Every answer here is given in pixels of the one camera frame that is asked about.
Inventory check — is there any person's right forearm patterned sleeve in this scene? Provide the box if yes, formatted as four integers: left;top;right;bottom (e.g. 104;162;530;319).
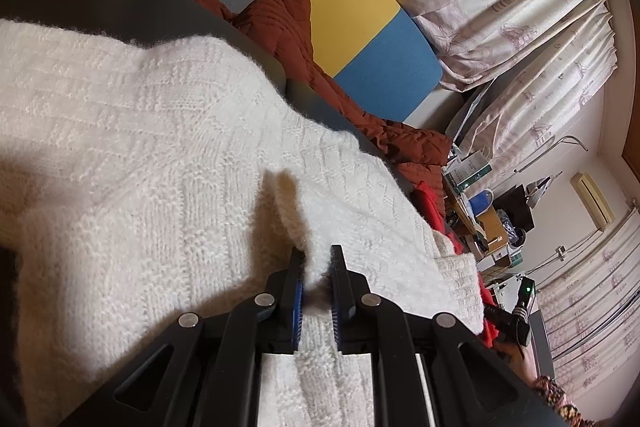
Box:
507;342;596;427

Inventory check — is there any blue round object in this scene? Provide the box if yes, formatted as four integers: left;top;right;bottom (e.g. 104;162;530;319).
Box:
470;189;496;212

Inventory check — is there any white knit sweater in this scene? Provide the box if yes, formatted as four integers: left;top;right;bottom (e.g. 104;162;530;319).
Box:
0;18;486;427

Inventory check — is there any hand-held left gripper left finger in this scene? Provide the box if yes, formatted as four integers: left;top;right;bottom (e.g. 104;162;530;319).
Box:
55;247;307;427

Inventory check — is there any rust brown quilted jacket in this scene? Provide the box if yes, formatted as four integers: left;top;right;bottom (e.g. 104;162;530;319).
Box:
190;0;453;195

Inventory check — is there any wooden desk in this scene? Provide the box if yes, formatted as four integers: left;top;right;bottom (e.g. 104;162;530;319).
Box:
442;187;506;258

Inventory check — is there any wall air conditioner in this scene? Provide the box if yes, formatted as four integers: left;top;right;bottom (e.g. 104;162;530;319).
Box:
570;172;616;230

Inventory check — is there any green and white box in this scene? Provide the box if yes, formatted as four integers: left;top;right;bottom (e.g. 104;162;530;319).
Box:
445;152;493;192

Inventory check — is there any red garment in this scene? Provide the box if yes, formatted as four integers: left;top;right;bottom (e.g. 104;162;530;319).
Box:
412;181;501;348

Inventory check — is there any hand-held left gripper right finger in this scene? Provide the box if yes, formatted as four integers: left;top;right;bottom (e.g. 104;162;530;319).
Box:
327;245;571;427

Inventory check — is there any curved metal rod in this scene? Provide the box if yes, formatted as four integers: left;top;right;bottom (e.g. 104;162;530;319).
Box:
515;134;590;172

